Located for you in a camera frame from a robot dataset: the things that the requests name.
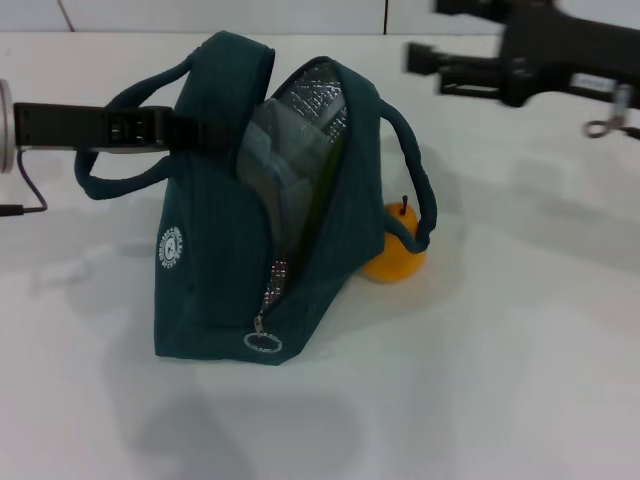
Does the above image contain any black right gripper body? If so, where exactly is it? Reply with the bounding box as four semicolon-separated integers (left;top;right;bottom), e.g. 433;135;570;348
497;0;640;110

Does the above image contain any clear plastic food container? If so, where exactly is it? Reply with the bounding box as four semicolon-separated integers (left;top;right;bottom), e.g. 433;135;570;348
234;97;346;211

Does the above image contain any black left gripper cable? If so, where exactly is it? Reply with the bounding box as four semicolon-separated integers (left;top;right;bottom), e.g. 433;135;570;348
0;149;49;217

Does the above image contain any dark teal insulated lunch bag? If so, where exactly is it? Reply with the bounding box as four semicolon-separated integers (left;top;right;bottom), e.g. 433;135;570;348
73;30;437;367

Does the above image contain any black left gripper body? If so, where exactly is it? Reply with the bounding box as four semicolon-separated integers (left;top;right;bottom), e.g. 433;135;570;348
13;102;114;151

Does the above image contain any orange yellow pear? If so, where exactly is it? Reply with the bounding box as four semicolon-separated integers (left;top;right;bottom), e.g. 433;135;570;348
362;195;429;285

